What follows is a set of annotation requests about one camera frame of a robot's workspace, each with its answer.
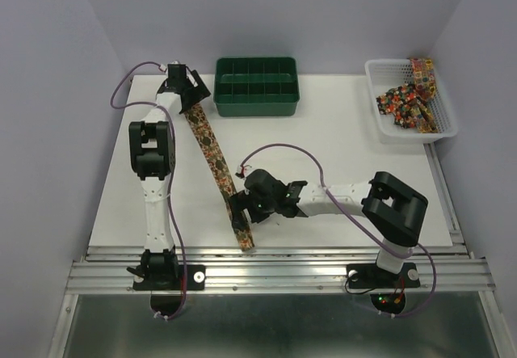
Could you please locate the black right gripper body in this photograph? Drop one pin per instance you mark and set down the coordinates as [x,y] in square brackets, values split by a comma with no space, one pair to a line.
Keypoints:
[261,208]

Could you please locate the aluminium rail frame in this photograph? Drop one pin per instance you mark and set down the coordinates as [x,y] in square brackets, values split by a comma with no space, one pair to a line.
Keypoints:
[290,256]

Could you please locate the paisley patterned tie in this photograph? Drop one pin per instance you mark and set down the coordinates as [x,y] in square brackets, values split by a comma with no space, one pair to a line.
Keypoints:
[214,157]

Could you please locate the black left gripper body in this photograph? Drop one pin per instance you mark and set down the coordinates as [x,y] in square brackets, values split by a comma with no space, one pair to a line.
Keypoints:
[187,84]

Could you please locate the white perforated plastic basket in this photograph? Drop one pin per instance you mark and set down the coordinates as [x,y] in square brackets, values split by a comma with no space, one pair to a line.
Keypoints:
[385,74]

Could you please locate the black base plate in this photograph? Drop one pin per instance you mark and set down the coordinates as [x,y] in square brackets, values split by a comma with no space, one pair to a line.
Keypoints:
[367,276]
[156,281]

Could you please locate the green compartment organizer box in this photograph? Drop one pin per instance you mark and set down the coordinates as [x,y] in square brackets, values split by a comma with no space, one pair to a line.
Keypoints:
[256,86]

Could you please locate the dark multicolour dotted tie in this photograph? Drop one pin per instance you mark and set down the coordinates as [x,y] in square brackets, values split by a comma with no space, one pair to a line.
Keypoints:
[397,102]

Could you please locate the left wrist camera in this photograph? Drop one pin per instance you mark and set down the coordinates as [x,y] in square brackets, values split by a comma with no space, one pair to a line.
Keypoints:
[176,70]

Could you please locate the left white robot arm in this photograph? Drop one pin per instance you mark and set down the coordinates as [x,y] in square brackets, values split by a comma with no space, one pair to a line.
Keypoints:
[152,159]

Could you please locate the yellow patterned tie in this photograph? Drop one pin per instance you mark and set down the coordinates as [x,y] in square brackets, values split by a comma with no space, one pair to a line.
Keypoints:
[425,89]

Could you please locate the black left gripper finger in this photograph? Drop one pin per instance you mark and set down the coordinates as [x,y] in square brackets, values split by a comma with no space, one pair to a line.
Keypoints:
[200,88]
[191,96]

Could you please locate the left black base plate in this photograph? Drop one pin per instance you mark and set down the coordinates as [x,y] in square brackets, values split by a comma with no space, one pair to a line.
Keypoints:
[156,281]

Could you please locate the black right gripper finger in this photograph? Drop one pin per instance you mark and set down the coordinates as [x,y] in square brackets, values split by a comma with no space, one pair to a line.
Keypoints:
[240,202]
[240,223]

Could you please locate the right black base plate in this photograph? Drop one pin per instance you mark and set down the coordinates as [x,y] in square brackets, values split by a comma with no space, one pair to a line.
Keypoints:
[367,276]

